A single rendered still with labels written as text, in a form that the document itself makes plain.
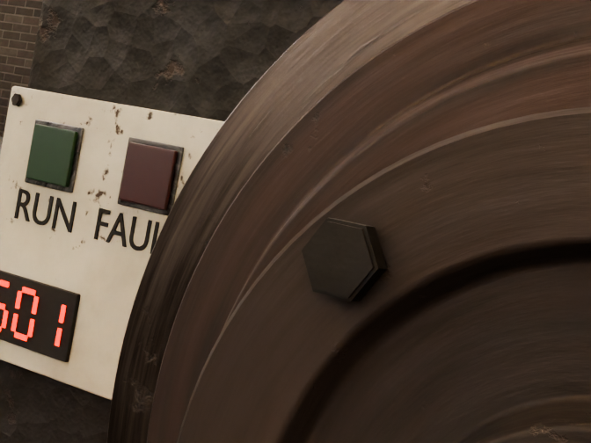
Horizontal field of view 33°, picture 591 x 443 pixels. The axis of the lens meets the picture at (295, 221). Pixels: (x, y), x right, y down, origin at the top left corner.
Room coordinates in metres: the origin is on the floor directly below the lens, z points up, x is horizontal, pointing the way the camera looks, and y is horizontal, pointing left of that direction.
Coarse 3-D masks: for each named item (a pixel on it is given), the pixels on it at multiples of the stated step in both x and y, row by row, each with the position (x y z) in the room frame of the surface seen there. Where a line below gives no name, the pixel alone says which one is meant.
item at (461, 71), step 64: (512, 0) 0.35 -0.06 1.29; (576, 0) 0.34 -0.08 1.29; (384, 64) 0.37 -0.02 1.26; (448, 64) 0.36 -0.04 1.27; (512, 64) 0.33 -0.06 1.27; (576, 64) 0.32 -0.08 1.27; (320, 128) 0.38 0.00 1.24; (384, 128) 0.36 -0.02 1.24; (448, 128) 0.33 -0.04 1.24; (256, 192) 0.39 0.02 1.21; (320, 192) 0.36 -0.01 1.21; (256, 256) 0.39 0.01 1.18; (192, 320) 0.40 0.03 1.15; (192, 384) 0.40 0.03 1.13
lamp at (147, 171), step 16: (128, 144) 0.61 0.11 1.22; (128, 160) 0.61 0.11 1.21; (144, 160) 0.61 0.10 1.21; (160, 160) 0.60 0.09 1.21; (128, 176) 0.61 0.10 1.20; (144, 176) 0.60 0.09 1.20; (160, 176) 0.60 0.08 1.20; (128, 192) 0.61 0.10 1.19; (144, 192) 0.60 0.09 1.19; (160, 192) 0.60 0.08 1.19; (160, 208) 0.60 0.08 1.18
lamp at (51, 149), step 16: (48, 128) 0.65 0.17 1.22; (32, 144) 0.65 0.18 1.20; (48, 144) 0.64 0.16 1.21; (64, 144) 0.64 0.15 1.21; (32, 160) 0.65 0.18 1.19; (48, 160) 0.64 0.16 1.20; (64, 160) 0.64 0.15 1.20; (32, 176) 0.65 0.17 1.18; (48, 176) 0.64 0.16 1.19; (64, 176) 0.64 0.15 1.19
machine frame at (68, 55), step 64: (64, 0) 0.68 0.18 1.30; (128, 0) 0.65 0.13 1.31; (192, 0) 0.63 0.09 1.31; (256, 0) 0.61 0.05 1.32; (320, 0) 0.58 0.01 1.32; (64, 64) 0.68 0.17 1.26; (128, 64) 0.65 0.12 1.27; (192, 64) 0.63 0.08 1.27; (256, 64) 0.60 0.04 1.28; (0, 384) 0.68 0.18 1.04; (64, 384) 0.65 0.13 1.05
